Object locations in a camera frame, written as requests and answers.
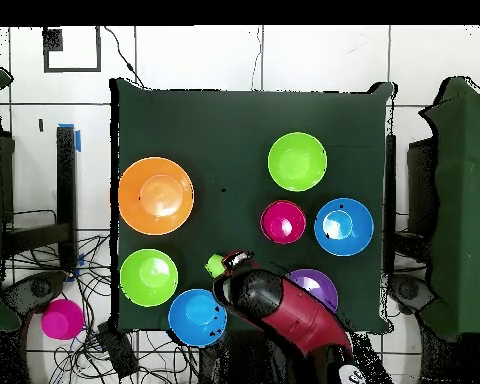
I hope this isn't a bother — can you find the black metal stand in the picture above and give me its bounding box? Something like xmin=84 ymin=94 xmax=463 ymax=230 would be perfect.
xmin=0 ymin=125 xmax=79 ymax=273

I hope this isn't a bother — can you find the green plastic bowl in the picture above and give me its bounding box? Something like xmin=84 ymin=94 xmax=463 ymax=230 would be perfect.
xmin=119 ymin=248 xmax=180 ymax=308
xmin=267 ymin=131 xmax=328 ymax=193

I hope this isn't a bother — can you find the small pink plastic bowl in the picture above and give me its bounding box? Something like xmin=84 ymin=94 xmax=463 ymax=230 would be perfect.
xmin=260 ymin=199 xmax=308 ymax=245

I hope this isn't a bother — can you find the thin black floor cable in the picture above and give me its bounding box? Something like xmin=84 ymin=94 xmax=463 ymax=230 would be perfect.
xmin=103 ymin=26 xmax=148 ymax=90

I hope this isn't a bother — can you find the green plastic cup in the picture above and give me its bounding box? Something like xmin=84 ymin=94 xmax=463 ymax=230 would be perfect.
xmin=204 ymin=253 xmax=228 ymax=280

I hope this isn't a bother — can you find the black power adapter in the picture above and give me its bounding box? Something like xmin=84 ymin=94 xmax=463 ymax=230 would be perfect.
xmin=97 ymin=323 xmax=140 ymax=379

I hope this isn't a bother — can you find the pink plastic cup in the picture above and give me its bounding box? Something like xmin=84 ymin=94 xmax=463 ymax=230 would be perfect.
xmin=40 ymin=298 xmax=85 ymax=341

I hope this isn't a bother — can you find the grey pedestal leg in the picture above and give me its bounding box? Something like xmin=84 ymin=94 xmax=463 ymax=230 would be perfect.
xmin=387 ymin=273 xmax=435 ymax=317
xmin=1 ymin=270 xmax=67 ymax=317

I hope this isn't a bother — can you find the large orange plastic bowl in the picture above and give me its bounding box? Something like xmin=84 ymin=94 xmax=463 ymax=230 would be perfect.
xmin=117 ymin=156 xmax=196 ymax=236

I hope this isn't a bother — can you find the grey square floor frame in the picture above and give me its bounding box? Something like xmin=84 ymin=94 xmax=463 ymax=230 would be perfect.
xmin=42 ymin=26 xmax=102 ymax=74

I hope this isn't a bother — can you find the dark green tablecloth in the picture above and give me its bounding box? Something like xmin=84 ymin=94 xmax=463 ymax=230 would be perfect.
xmin=109 ymin=77 xmax=397 ymax=336

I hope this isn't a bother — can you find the blue plastic bowl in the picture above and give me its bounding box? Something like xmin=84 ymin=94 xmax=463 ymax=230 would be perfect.
xmin=167 ymin=288 xmax=228 ymax=348
xmin=313 ymin=197 xmax=375 ymax=257

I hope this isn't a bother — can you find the purple plastic bowl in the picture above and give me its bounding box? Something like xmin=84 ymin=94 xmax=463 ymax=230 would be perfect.
xmin=286 ymin=268 xmax=340 ymax=314

